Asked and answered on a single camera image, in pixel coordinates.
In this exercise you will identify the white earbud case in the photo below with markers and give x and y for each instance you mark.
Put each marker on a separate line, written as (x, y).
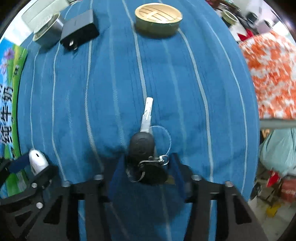
(38, 161)

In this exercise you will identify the blue milk carton box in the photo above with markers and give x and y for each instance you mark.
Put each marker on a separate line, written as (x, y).
(13, 58)

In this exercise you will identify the blue striped cloth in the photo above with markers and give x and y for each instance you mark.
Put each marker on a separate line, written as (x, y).
(82, 107)

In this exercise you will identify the black car key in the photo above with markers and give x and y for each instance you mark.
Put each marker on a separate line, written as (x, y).
(142, 164)

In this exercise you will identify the gold round tin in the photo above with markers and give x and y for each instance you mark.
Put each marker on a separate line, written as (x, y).
(157, 20)

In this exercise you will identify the green round pot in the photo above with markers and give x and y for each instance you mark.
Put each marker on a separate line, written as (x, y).
(229, 18)

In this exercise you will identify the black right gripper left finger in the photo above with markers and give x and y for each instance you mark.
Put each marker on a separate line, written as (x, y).
(59, 219)

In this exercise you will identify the orange white floral cloth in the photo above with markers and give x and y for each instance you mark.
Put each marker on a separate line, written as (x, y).
(270, 58)

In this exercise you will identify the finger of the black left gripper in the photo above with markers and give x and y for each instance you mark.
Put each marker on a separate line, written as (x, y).
(9, 166)
(35, 186)

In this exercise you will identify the light green fabric bundle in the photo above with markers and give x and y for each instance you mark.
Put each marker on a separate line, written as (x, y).
(277, 152)

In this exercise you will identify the grey power adapter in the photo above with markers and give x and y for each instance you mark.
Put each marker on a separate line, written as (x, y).
(79, 30)

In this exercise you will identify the silver tin with strainer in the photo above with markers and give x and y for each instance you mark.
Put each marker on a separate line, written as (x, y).
(49, 31)

